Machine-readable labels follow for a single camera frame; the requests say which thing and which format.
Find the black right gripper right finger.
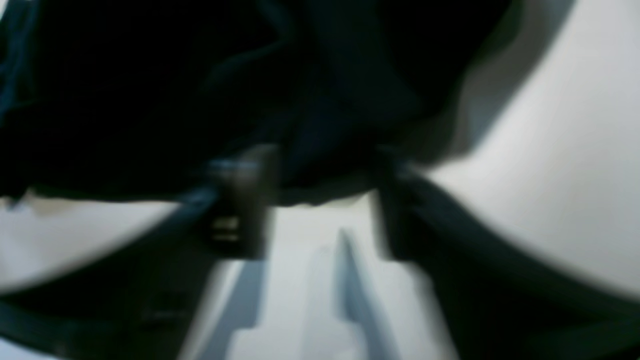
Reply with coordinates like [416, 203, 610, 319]
[375, 147, 639, 360]

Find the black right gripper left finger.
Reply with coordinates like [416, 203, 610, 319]
[1, 145, 278, 360]

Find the black graphic t-shirt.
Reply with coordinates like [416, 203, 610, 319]
[1, 0, 515, 205]

